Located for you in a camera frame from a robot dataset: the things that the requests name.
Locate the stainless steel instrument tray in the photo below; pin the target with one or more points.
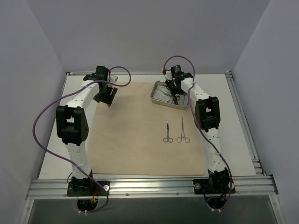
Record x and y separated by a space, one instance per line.
182 104

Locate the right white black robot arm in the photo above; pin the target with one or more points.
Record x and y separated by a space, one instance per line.
206 113

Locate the back aluminium rail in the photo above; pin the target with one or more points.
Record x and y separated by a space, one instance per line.
227 73

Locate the front aluminium rail frame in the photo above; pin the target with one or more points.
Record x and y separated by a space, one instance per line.
157 187

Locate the steel needle holder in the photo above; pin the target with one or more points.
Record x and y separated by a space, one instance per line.
175 98

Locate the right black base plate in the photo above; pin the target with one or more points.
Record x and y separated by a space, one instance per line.
210 186

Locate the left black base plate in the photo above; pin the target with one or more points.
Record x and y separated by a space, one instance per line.
87 189

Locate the steel forceps clamp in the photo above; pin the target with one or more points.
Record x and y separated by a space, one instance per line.
183 137

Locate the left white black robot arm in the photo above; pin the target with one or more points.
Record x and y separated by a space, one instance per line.
72 125

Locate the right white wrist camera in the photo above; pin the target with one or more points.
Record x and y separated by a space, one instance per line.
167 73

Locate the steel surgical scissors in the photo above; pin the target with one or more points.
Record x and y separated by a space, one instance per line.
167 139

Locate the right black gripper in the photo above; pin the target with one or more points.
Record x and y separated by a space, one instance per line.
172 86

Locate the green white suture packet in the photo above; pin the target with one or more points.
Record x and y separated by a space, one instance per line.
162 93

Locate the beige surgical wrap cloth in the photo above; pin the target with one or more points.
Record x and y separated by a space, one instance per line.
127 137

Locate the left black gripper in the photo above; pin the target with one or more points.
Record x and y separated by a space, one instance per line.
106 96

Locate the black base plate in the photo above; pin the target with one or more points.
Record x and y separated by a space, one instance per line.
87 189
210 186

